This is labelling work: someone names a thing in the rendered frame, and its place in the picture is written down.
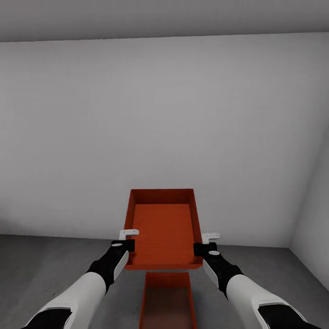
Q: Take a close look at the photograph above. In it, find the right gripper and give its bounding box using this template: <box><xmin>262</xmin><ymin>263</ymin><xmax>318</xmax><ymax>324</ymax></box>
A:
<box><xmin>193</xmin><ymin>242</ymin><xmax>217</xmax><ymax>257</ymax></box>

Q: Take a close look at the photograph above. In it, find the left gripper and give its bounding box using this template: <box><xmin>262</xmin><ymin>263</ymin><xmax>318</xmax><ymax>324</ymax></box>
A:
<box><xmin>111</xmin><ymin>239</ymin><xmax>135</xmax><ymax>252</ymax></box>

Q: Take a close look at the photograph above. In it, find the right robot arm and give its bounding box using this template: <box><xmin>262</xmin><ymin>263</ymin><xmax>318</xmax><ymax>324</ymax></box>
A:
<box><xmin>193</xmin><ymin>233</ymin><xmax>321</xmax><ymax>329</ymax></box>

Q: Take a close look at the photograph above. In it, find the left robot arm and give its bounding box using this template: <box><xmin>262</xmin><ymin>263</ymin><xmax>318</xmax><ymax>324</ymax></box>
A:
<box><xmin>22</xmin><ymin>229</ymin><xmax>139</xmax><ymax>329</ymax></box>

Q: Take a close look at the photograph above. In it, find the storage box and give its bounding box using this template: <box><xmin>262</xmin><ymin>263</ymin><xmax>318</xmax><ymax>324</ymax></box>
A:
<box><xmin>124</xmin><ymin>189</ymin><xmax>203</xmax><ymax>270</ymax></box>
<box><xmin>139</xmin><ymin>272</ymin><xmax>197</xmax><ymax>329</ymax></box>

